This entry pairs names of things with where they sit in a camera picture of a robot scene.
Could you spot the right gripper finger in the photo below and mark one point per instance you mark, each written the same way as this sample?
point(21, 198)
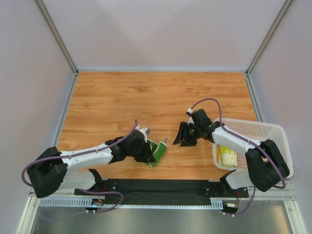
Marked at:
point(181, 135)
point(189, 143)

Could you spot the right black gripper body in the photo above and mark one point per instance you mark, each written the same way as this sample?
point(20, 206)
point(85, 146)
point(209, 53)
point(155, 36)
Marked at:
point(185, 134)

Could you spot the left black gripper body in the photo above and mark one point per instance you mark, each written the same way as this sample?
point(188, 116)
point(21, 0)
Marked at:
point(146, 152)

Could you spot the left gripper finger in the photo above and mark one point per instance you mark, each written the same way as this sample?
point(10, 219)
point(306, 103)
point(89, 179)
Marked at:
point(149, 159)
point(150, 149)

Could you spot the green patterned towel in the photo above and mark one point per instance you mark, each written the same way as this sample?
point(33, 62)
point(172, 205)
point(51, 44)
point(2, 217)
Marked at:
point(158, 150)

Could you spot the cream yellow crocodile towel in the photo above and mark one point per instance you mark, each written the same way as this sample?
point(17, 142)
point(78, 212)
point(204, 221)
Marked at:
point(227, 157)

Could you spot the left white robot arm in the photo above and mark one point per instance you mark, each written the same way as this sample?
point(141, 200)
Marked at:
point(54, 170)

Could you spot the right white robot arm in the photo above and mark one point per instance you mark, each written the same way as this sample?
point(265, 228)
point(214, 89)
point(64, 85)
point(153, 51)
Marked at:
point(264, 147)

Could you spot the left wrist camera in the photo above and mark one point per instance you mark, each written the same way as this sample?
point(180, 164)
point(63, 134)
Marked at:
point(145, 131)

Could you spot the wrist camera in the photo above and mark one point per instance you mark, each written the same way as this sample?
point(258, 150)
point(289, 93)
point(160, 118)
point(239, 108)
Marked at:
point(188, 113)
point(145, 131)

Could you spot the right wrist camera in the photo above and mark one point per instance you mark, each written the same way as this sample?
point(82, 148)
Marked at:
point(188, 113)

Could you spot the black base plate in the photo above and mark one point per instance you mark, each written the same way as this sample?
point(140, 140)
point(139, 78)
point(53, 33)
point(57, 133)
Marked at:
point(168, 192)

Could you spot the grey slotted cable duct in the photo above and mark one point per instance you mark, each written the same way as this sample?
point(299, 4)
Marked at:
point(90, 203)

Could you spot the aluminium front rail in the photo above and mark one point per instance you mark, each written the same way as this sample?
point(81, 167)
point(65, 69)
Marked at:
point(272, 194)

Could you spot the right aluminium frame post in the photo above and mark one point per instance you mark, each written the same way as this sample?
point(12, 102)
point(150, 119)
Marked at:
point(269, 35)

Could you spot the aluminium frame post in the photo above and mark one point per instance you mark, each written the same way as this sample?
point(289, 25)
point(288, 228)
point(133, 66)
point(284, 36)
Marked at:
point(56, 35)
point(269, 35)

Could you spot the left aluminium frame post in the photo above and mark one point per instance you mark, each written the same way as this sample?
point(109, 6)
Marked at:
point(56, 35)

